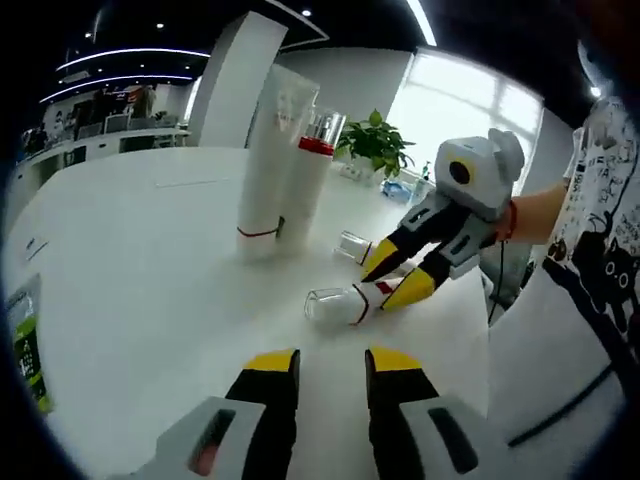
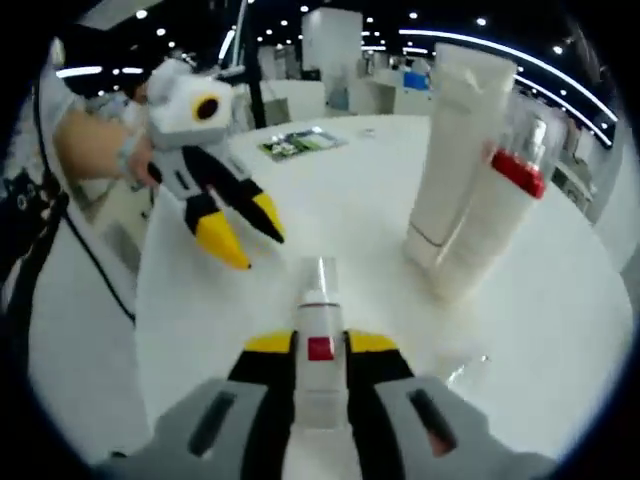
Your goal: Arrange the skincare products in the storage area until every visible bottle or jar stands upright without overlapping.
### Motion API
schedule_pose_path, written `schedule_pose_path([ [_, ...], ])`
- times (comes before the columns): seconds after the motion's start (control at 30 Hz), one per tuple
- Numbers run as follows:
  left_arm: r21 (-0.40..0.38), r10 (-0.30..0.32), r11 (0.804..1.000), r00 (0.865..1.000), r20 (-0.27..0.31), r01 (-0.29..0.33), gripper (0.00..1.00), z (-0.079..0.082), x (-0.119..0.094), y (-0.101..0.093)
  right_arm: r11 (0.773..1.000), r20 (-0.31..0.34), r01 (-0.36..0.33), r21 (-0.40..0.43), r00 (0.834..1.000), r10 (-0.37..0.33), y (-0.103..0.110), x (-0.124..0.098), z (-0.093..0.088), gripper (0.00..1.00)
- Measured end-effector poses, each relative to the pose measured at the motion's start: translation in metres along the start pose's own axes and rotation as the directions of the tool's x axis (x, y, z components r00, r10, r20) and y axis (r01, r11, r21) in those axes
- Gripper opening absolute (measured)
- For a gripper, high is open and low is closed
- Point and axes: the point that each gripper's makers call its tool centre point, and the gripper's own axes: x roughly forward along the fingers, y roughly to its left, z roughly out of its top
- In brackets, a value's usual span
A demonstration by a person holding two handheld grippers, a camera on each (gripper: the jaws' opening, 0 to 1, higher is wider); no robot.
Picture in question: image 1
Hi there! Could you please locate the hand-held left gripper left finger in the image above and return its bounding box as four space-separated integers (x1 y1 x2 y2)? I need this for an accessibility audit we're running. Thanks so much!
134 348 301 480

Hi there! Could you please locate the white skincare bottle red collar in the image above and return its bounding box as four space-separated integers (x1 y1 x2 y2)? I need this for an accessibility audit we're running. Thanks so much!
277 110 347 251

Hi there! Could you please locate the blue and white pack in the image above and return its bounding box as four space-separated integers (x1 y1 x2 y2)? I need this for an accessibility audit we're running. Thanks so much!
382 179 416 202

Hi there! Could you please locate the small clear skincare bottle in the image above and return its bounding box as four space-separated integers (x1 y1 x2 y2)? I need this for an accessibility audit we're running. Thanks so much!
335 230 374 265
304 280 401 331

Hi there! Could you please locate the green and black foil packet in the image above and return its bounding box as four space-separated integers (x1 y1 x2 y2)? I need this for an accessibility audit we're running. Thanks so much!
4 273 54 414

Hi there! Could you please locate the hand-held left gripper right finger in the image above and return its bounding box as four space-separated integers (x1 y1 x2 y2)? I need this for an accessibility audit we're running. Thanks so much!
364 344 506 480

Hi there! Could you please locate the red wrist string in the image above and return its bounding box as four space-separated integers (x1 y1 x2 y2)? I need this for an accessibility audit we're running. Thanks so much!
503 199 520 242

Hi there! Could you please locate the potted green plant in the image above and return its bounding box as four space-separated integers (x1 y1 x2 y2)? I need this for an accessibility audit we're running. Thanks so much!
334 109 416 179

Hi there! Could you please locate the white paper card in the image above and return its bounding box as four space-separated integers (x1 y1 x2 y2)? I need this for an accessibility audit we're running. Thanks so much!
23 237 51 262

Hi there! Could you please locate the white spray bottle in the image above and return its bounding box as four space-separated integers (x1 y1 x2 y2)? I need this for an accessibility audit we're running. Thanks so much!
417 160 434 201

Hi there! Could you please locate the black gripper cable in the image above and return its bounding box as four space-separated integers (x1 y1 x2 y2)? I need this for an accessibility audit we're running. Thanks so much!
487 239 507 321

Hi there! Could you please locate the white skincare tube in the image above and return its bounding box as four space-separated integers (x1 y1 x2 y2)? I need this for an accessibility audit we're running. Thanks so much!
237 64 321 260

